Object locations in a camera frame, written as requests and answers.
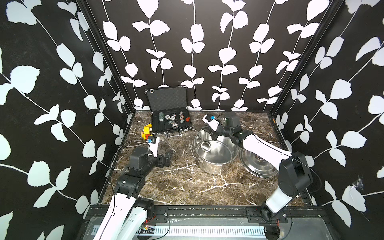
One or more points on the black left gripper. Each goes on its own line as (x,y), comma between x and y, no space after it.
(161,162)

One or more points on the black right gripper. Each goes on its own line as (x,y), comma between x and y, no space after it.
(213,134)

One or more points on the stainless steel pot lid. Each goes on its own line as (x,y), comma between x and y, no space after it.
(256,165)

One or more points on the long steel ladle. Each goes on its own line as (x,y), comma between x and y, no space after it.
(208,144)

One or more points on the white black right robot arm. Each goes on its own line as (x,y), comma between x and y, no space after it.
(294,175)

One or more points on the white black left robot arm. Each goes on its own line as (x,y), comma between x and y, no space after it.
(126,192)

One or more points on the yellow red toy block vehicle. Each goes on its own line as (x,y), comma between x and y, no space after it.
(147,131)

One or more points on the stack of poker chips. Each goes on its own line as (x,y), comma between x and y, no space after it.
(161,117)

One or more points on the black poker chip case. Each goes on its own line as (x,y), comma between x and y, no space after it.
(172,101)

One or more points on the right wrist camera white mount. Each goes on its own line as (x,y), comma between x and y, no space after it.
(212,122)

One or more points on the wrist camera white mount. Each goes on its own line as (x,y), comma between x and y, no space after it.
(212,122)
(153,142)

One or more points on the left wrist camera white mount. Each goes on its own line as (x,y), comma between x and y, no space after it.
(153,142)

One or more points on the black base rail with vents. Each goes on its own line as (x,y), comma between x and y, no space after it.
(146,221)

